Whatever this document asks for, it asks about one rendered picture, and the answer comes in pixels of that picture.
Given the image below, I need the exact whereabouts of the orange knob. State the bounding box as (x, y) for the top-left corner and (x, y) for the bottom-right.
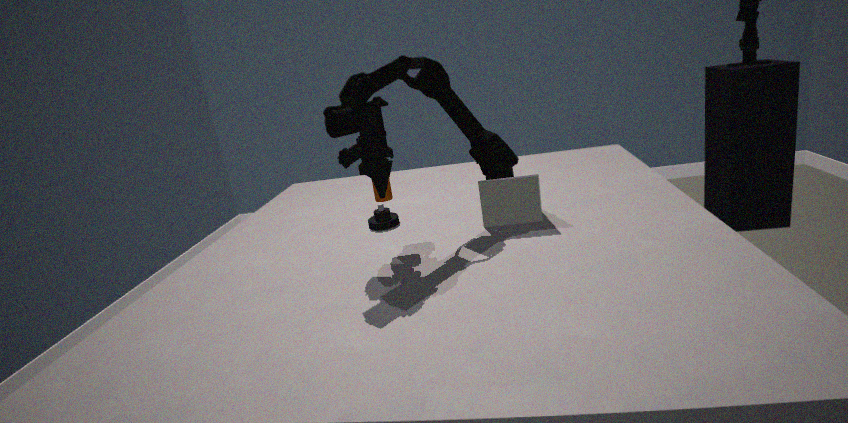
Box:
(372, 179), (393, 202)

